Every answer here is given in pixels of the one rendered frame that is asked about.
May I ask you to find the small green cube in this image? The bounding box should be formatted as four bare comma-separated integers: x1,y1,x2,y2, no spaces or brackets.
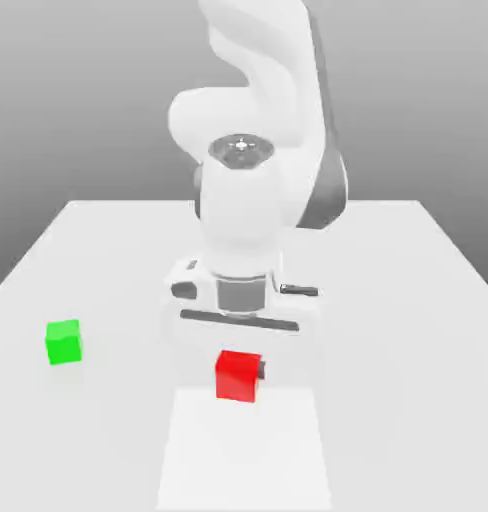
44,318,84,366

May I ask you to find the small red cube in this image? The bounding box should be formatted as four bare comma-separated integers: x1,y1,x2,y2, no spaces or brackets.
214,349,264,404

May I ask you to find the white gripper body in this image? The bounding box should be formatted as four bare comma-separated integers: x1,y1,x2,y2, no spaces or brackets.
162,300,322,363

